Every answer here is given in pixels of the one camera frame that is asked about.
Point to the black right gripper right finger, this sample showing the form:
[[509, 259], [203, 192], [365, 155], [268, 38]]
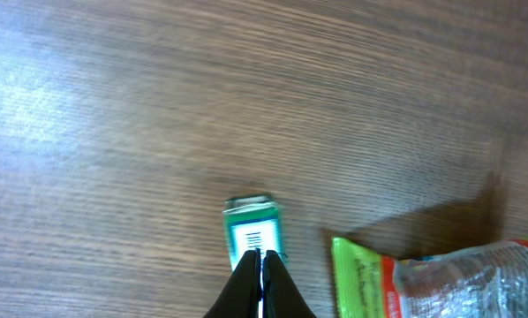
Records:
[[281, 297]]

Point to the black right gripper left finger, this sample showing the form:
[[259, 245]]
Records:
[[241, 295]]

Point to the green chewing gum pack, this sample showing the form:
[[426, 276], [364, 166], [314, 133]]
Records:
[[250, 222]]

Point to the green snack bag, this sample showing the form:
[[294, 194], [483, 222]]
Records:
[[481, 281]]

